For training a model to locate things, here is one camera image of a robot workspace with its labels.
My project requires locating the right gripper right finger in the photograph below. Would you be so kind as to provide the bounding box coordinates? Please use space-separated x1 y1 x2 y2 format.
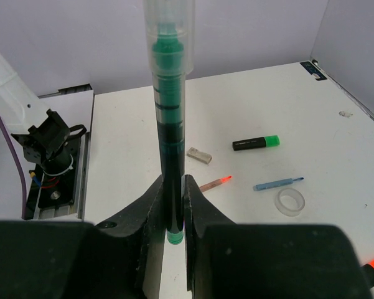
184 175 372 298

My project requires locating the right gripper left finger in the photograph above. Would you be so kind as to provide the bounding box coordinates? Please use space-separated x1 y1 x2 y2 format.
0 179 164 298

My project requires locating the orange pen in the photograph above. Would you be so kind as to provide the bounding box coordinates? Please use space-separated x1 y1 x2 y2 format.
199 176 232 192

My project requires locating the green black highlighter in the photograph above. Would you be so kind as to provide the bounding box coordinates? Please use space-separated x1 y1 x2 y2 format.
232 135 280 151

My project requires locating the green pen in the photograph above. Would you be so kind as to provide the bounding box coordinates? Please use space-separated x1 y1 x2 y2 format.
143 0 195 245

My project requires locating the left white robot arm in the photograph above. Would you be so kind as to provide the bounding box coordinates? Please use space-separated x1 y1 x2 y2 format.
0 54 86 177

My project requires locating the light blue pen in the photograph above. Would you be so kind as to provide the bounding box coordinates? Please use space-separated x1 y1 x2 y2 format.
253 177 304 191

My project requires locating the clear tape roll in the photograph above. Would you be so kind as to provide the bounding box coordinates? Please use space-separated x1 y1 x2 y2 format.
274 187 306 217

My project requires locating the blue corner label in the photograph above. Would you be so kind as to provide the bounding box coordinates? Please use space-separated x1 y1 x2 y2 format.
300 61 327 81

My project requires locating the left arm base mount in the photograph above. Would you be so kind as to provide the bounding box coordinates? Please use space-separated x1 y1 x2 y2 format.
24 125 90 220

